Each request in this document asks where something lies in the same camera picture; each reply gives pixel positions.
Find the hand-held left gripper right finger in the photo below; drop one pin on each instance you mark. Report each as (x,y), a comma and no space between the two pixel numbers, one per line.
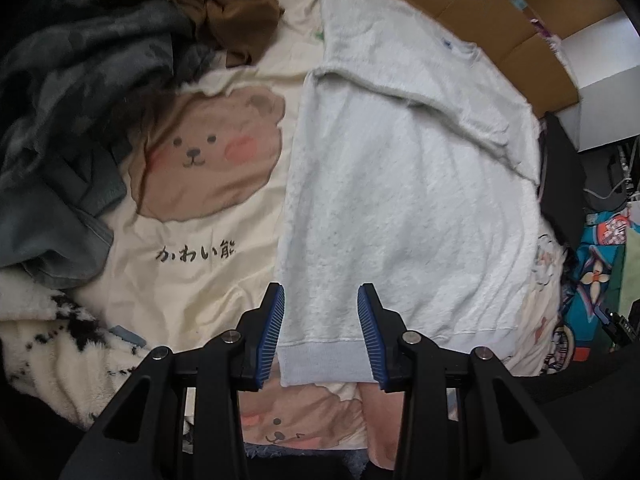
(372,340)

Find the brown garment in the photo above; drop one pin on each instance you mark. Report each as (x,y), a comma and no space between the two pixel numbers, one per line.
(230,10)

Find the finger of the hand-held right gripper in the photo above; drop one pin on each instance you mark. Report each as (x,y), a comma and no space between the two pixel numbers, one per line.
(604,316)

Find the brown cardboard panel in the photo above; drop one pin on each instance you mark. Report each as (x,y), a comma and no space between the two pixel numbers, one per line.
(575,0)

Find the blue fuzzy mat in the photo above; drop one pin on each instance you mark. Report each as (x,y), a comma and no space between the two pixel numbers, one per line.
(300,467)

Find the green cloth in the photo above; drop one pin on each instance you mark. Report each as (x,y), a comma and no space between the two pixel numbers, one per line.
(629,275)

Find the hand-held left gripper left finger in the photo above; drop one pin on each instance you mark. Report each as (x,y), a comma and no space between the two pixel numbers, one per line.
(270,340)

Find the person's bare foot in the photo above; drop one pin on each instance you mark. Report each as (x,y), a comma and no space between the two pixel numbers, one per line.
(382,425)

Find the black cloth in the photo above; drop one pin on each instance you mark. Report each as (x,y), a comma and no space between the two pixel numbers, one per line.
(562,170)

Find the brown cardboard sheet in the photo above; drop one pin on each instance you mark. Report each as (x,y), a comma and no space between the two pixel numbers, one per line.
(475,15)

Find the white cabinet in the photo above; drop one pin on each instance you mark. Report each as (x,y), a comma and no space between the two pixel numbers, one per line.
(605,75)

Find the spotted fluffy white blanket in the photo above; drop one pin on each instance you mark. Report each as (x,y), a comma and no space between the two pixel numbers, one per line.
(50,360)

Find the grey camouflage garment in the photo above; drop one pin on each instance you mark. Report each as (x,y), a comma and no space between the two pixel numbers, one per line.
(65,110)

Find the white sweatshirt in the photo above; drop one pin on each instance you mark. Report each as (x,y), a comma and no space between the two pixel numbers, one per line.
(400,200)

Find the bear print bed sheet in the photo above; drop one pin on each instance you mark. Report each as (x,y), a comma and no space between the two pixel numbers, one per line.
(200,280)

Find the purple packet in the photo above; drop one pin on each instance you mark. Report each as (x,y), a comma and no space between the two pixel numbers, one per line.
(540,28)

